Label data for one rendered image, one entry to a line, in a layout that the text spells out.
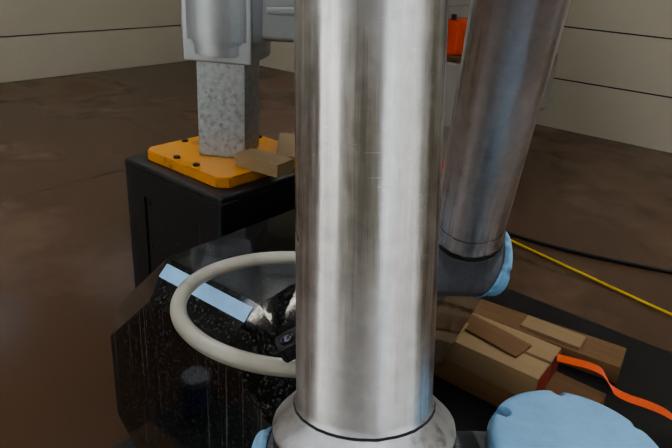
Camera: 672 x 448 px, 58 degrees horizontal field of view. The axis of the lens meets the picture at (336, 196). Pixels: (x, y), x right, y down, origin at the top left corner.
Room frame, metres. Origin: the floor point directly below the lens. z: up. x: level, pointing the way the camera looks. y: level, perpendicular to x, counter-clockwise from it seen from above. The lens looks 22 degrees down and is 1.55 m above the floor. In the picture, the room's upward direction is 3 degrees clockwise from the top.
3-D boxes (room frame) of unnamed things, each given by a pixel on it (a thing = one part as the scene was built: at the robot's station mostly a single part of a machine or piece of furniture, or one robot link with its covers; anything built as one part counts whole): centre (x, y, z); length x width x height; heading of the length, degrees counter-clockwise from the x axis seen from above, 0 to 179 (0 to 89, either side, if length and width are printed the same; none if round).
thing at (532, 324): (2.20, -0.95, 0.10); 0.25 x 0.10 x 0.01; 55
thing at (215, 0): (2.34, 0.24, 1.34); 0.74 x 0.34 x 0.25; 87
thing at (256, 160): (2.15, 0.27, 0.81); 0.20 x 0.10 x 0.05; 59
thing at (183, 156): (2.35, 0.44, 0.76); 0.49 x 0.49 x 0.05; 51
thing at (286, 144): (2.38, 0.20, 0.80); 0.20 x 0.10 x 0.05; 2
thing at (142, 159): (2.35, 0.44, 0.37); 0.66 x 0.66 x 0.74; 51
